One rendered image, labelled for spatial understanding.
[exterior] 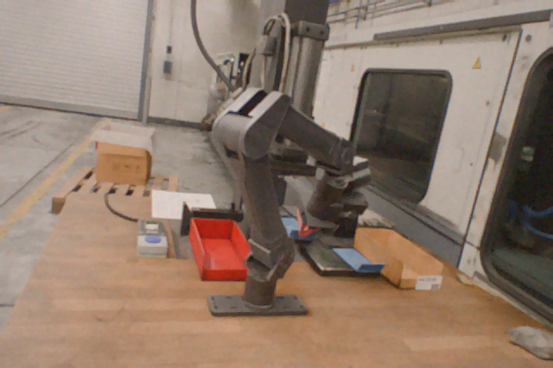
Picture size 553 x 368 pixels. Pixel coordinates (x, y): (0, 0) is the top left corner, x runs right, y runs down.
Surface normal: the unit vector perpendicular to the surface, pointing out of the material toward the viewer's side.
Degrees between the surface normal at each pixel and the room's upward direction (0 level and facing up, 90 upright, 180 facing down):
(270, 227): 85
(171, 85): 90
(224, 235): 90
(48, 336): 0
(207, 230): 90
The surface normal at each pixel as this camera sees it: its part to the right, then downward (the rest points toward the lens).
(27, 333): 0.16, -0.96
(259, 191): 0.62, 0.31
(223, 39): 0.24, 0.25
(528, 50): -0.96, -0.10
